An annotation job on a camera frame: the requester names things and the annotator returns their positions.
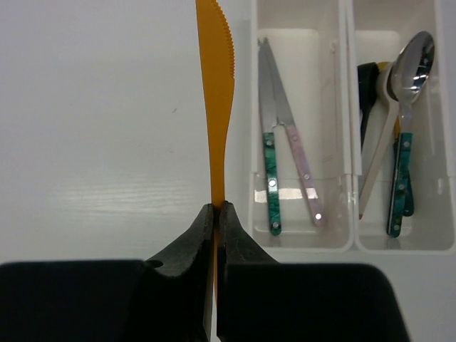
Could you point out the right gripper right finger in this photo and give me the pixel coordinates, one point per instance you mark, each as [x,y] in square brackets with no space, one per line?
[234,246]

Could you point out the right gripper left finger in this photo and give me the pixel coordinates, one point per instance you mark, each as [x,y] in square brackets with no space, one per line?
[184,287]

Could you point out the steel knife green handle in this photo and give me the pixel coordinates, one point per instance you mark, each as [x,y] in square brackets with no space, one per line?
[268,118]

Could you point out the orange plastic knife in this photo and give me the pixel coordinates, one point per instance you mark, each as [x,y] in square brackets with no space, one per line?
[217,60]

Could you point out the beige wooden spoon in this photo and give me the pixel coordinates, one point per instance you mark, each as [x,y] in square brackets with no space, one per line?
[378,136]

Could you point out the black spoon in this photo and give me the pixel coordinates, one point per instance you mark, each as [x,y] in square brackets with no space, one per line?
[367,77]

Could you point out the steel spoon green handle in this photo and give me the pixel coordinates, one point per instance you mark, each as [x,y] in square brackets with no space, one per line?
[408,76]

